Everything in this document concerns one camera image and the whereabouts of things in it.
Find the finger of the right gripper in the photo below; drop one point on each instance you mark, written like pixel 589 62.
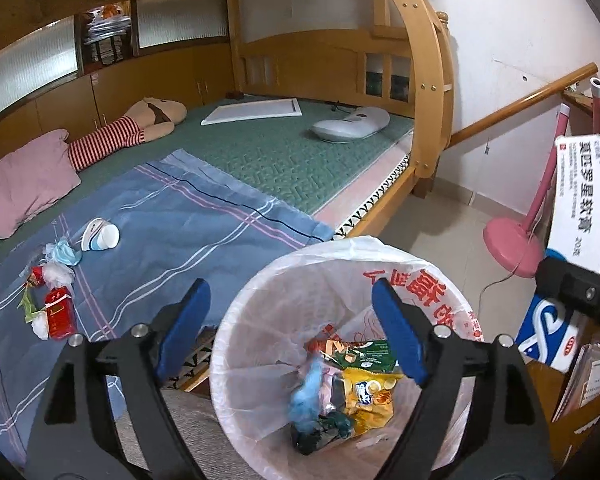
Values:
pixel 576 288

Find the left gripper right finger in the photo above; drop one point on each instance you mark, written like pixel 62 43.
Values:
pixel 506 434

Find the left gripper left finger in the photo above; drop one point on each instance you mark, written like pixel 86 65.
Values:
pixel 74 435

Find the white blue medicine box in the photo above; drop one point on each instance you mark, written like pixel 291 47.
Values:
pixel 550 333

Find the yellow snack bag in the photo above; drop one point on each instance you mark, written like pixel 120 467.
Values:
pixel 369 398

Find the green wafer wrapper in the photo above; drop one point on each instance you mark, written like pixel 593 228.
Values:
pixel 374 355

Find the paper cup with stripes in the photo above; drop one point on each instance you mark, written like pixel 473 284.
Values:
pixel 99 235

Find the pink plastic bag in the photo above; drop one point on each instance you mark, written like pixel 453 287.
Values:
pixel 305 402

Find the white trash bin with liner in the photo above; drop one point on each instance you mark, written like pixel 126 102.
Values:
pixel 317 304

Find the cardboard box with books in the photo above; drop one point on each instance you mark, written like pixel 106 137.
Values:
pixel 570 401

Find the grey trouser knee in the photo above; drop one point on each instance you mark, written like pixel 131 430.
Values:
pixel 195 418

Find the red cigarette box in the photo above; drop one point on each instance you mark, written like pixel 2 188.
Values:
pixel 59 313

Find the light green wrapper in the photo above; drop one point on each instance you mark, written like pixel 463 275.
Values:
pixel 28 304

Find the crumpled white tissue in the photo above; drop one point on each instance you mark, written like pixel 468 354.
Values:
pixel 55 275

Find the red snack wrapper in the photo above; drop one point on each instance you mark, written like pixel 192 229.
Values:
pixel 36 278

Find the dark green foil wrapper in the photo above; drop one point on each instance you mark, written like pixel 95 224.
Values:
pixel 312 436

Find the blue striped blanket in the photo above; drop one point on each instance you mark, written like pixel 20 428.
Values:
pixel 179 219

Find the wooden stair handrail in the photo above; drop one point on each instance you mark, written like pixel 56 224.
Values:
pixel 518 106

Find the pink pillow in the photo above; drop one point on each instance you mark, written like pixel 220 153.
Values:
pixel 33 178

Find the white handheld appliance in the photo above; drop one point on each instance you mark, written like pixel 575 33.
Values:
pixel 359 125

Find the striped plush doll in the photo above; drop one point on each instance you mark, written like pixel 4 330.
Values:
pixel 145 121

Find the green bed mat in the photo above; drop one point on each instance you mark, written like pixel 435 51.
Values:
pixel 281 157

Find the white flat board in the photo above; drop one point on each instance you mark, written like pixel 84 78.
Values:
pixel 253 110

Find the stack of papers on shelf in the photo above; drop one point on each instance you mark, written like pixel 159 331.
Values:
pixel 105 35

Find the wooden bunk bed frame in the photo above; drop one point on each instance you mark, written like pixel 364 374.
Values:
pixel 322 65

